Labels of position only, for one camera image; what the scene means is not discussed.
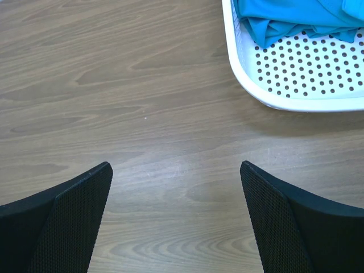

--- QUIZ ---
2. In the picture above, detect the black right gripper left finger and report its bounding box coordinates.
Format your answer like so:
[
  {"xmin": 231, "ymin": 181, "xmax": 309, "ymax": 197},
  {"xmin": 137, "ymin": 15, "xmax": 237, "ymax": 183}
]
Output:
[{"xmin": 1, "ymin": 162, "xmax": 113, "ymax": 272}]

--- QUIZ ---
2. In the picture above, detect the teal t-shirt in basket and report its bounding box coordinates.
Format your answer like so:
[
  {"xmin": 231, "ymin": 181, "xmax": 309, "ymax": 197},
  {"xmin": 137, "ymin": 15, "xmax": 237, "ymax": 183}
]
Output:
[{"xmin": 233, "ymin": 0, "xmax": 363, "ymax": 48}]

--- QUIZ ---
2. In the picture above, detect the white perforated laundry basket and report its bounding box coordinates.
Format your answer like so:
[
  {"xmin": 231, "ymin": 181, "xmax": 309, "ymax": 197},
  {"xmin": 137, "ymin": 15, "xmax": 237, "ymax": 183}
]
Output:
[{"xmin": 222, "ymin": 1, "xmax": 363, "ymax": 113}]

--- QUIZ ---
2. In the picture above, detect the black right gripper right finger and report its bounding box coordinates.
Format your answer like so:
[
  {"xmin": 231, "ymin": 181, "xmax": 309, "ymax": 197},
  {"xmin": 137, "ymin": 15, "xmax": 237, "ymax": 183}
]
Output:
[{"xmin": 240, "ymin": 161, "xmax": 363, "ymax": 272}]

